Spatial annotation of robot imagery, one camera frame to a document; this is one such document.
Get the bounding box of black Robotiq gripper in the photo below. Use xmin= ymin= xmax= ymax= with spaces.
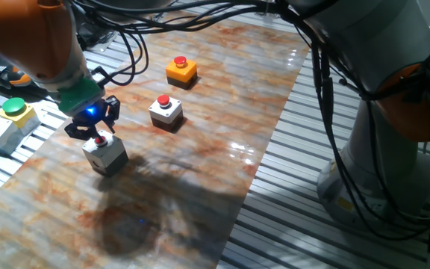
xmin=64 ymin=94 xmax=122 ymax=142

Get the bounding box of grey metal base plate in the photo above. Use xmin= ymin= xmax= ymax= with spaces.
xmin=84 ymin=33 xmax=126 ymax=52

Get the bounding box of orange box red mushroom button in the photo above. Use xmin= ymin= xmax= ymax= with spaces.
xmin=165 ymin=55 xmax=199 ymax=90

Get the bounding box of marble pattern table mat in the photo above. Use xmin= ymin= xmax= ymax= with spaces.
xmin=0 ymin=10 xmax=315 ymax=269

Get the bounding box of yellow box green mushroom button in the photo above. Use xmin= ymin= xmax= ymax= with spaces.
xmin=0 ymin=97 xmax=41 ymax=136

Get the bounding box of grey box red mushroom button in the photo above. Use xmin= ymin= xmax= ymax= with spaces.
xmin=148 ymin=94 xmax=184 ymax=134

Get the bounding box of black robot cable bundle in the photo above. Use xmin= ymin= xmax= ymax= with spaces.
xmin=69 ymin=0 xmax=430 ymax=242

